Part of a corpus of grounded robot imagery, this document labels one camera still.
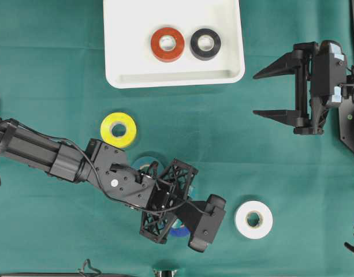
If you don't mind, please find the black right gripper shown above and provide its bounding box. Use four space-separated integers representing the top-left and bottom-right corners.
253 42 329 135

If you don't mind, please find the black tape roll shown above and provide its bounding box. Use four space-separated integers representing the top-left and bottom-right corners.
190 28 221 61

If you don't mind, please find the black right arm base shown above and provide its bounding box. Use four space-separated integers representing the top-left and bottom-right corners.
338 98 354 153

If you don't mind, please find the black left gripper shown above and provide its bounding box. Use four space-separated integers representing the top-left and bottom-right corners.
140 159 198 244

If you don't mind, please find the white plastic tray case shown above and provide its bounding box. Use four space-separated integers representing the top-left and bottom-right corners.
103 1 245 89

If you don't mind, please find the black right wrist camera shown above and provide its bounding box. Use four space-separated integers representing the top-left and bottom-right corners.
310 40 347 108

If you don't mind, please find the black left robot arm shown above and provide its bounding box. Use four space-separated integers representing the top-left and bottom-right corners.
0 118 204 244

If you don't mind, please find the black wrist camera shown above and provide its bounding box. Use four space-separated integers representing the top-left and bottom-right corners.
310 40 347 108
173 194 226 253

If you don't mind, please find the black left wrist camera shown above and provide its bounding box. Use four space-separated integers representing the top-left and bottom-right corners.
173 194 226 253

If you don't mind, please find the green tape roll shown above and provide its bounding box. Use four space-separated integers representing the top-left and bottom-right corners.
131 156 165 173

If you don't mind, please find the black metal clip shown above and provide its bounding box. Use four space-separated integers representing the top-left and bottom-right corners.
77 259 102 276

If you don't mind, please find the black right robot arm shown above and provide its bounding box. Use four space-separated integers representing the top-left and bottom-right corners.
253 40 354 135

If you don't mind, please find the white tape roll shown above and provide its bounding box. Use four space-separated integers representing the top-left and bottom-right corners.
234 201 274 239

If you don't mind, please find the green table cloth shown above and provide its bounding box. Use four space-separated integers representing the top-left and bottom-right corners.
0 1 354 276

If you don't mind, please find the yellow tape roll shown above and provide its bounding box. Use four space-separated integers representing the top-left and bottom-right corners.
100 112 137 148

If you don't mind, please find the blue tape roll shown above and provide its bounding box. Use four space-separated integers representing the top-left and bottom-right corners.
169 219 190 238

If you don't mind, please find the red tape roll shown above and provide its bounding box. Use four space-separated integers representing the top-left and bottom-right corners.
151 27 185 62

